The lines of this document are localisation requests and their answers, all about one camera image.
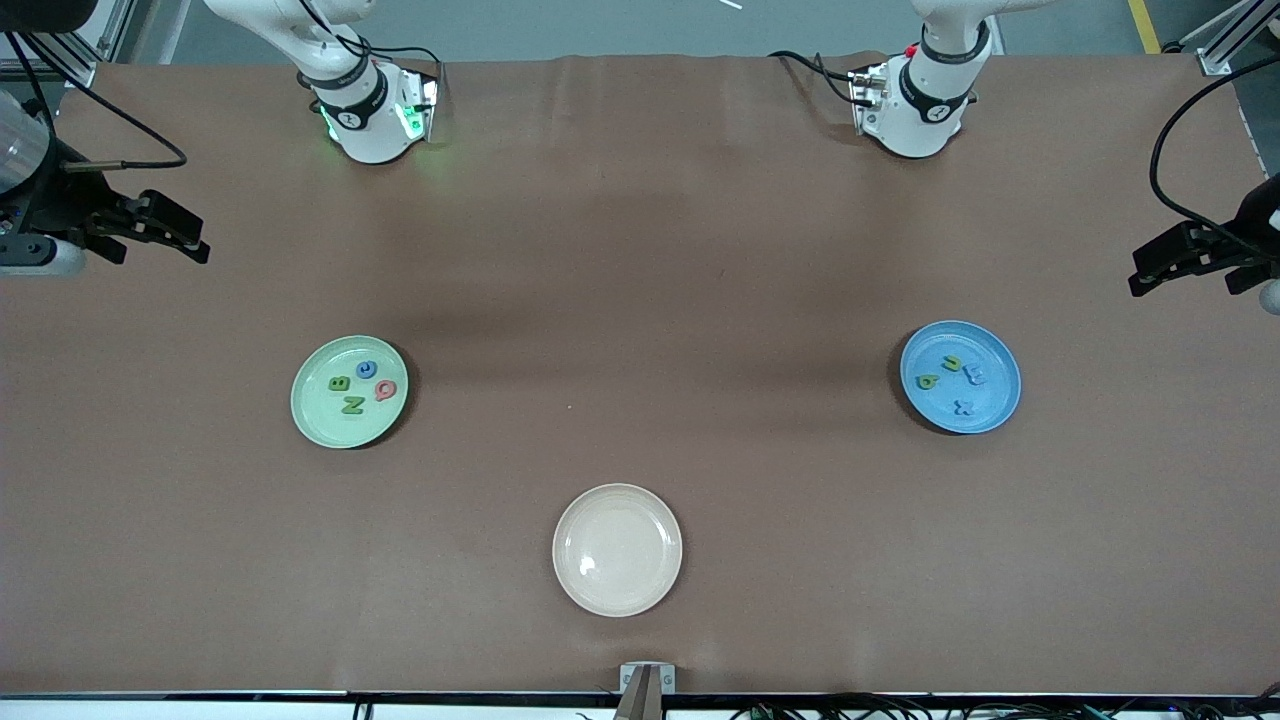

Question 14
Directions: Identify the green plate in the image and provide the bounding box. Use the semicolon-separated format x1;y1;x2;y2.
290;335;410;450

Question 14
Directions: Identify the blue plate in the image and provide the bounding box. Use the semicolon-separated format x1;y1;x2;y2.
899;320;1023;436

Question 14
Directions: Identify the base box with green light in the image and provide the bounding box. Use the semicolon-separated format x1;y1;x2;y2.
850;62;893;136
393;68;441;146

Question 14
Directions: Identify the brown table mat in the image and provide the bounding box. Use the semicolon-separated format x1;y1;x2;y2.
0;52;1280;698

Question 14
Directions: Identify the cream plate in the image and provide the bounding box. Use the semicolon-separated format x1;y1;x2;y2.
552;483;684;618

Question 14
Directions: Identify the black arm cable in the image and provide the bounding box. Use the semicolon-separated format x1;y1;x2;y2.
1148;52;1280;263
5;30;189;173

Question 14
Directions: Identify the aluminium frame profile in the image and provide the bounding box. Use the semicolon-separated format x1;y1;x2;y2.
30;30;99;89
1178;0;1280;77
100;0;191;63

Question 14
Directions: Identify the black base cable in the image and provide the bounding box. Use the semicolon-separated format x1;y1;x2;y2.
360;30;443;91
768;50;861;106

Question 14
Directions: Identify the grey metal bracket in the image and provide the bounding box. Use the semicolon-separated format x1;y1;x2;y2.
619;662;677;720

